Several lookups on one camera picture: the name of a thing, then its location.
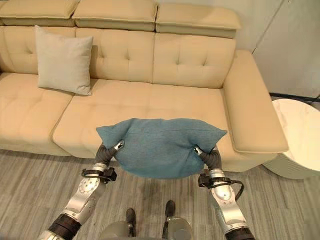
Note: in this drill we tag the right robot leg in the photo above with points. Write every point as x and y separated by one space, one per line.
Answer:
175 222

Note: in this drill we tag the round white side table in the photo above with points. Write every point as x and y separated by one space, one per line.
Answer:
297 137

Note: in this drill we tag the teal blue cushion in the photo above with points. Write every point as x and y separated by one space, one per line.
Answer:
160 147

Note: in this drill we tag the beige leather sofa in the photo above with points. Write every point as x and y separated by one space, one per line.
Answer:
150 75

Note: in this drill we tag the robot leg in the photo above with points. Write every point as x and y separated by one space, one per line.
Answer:
125 225
175 222

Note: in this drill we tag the left robot leg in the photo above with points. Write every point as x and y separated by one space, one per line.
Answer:
125 225

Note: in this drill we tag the light grey cushion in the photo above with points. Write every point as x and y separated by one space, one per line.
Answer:
62 62

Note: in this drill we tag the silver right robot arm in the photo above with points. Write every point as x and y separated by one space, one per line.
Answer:
225 200

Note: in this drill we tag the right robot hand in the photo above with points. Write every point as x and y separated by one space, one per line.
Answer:
212 157

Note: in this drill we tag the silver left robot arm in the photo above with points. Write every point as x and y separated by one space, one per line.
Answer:
82 197

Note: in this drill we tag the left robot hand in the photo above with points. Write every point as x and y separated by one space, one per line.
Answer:
105 153

